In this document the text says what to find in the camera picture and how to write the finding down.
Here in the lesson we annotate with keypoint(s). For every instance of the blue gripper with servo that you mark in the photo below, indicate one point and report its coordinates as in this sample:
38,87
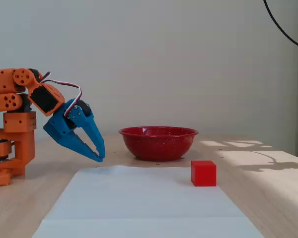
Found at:
60,125

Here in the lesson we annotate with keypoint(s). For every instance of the red cube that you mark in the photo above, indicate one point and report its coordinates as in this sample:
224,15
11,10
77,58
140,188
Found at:
203,173

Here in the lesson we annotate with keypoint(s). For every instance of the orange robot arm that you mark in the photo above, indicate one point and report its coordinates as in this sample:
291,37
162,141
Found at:
17,124

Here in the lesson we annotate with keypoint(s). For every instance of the red speckled enamel bowl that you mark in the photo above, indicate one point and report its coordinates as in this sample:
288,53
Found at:
159,146

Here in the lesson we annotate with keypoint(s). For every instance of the white paper sheet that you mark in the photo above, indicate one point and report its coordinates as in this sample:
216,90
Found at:
144,203

